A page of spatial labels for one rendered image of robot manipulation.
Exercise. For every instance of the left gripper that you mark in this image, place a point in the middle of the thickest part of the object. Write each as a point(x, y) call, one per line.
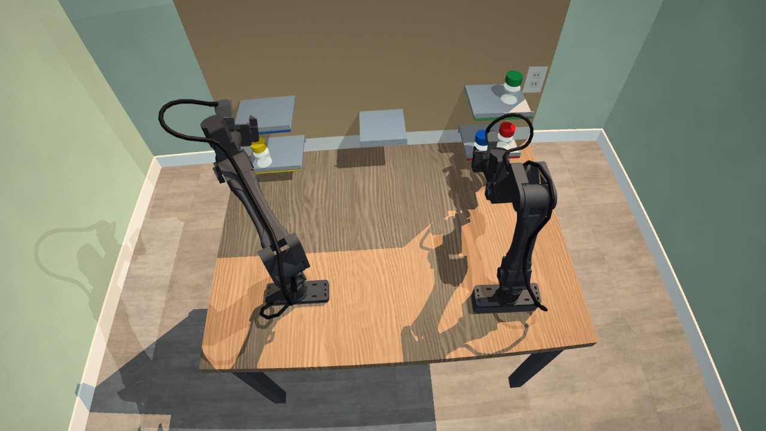
point(245, 133)

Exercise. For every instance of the clear bottle with green cap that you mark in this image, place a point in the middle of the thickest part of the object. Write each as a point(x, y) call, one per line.
point(511, 87)

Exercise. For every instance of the clear glass bottle with red cap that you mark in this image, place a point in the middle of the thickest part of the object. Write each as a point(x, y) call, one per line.
point(505, 135)

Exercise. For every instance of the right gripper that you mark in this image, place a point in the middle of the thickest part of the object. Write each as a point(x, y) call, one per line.
point(480, 159)

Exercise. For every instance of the clear bottle with yellow cap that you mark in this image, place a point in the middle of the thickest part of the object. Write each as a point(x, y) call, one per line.
point(261, 153)

